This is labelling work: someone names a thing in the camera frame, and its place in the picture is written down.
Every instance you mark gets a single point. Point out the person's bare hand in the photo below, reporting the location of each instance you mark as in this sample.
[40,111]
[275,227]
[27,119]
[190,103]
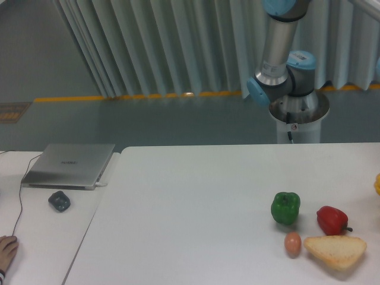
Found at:
[8,250]

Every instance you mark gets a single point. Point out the yellow bell pepper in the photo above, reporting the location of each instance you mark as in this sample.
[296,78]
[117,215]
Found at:
[377,184]

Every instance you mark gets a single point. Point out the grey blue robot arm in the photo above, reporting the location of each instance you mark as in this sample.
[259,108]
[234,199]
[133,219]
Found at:
[279,44]

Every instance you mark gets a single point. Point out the green bell pepper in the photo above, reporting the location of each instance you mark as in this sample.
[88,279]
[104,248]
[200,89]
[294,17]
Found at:
[285,208]

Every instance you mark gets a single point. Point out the red bell pepper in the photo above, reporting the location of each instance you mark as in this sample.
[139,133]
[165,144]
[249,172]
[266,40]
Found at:
[332,221]

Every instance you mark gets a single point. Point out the striped sleeve cuff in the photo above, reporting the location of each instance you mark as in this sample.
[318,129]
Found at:
[2,276]

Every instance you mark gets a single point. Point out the small black plastic tray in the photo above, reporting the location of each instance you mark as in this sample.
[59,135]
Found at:
[59,201]

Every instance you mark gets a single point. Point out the silver closed laptop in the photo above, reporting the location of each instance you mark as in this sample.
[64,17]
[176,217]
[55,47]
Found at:
[69,166]

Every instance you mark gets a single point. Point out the white pleated curtain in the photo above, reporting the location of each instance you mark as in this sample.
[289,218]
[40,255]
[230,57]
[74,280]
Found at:
[145,48]

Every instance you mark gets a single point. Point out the brown egg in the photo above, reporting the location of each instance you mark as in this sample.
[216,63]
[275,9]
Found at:
[292,243]

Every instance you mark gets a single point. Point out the slice of toasted bread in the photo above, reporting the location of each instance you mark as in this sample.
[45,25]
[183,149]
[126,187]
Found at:
[337,252]

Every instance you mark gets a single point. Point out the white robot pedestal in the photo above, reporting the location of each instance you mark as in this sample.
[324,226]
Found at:
[299,119]

